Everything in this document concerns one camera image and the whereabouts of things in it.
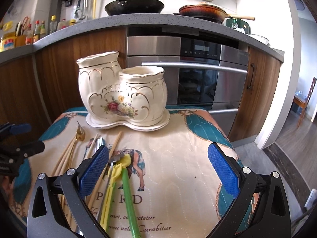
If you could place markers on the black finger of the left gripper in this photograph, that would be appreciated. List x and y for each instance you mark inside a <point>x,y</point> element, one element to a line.
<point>30,149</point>

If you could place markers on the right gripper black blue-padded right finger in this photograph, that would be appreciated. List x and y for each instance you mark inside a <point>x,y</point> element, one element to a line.
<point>271,217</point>

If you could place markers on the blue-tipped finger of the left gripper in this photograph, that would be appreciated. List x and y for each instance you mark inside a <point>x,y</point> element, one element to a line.
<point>8,129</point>

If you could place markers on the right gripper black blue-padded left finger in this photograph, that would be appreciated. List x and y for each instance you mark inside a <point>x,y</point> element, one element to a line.
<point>46,217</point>

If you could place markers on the silver fork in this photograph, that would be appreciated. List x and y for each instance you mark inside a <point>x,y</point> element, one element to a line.
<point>98,143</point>

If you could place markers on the green plastic spoon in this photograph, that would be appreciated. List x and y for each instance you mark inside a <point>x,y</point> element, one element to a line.
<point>129,205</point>

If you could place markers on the grey kitchen countertop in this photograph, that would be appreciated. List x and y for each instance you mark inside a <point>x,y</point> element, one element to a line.
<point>141,20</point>

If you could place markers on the horse print table cloth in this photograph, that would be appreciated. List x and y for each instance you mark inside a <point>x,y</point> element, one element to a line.
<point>176,191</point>

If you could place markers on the yellow food package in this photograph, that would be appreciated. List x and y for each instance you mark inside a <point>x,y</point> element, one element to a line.
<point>8,41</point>

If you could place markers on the red cap sauce bottle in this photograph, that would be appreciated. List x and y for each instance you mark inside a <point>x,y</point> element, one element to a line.
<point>36,34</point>

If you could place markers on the wooden chair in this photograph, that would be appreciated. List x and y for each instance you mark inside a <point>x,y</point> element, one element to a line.
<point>303,103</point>

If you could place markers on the clear oil bottle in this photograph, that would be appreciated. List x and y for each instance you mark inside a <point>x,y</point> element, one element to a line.
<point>53,24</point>

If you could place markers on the cream floral ceramic utensil holder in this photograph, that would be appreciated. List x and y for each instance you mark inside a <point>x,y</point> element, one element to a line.
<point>134,97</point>

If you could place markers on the wooden cabinet door right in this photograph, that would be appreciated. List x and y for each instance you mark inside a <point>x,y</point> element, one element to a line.
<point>257,96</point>

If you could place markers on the stainless steel oven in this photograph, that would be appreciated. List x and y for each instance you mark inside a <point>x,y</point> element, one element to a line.
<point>200,71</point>

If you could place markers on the black wok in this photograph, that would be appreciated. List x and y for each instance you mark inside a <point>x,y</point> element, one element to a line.
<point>118,7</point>

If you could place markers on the green kettle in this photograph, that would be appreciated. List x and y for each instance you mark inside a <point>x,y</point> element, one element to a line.
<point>238,24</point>

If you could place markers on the brown frying pan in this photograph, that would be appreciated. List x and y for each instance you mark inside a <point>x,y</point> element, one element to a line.
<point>209,12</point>

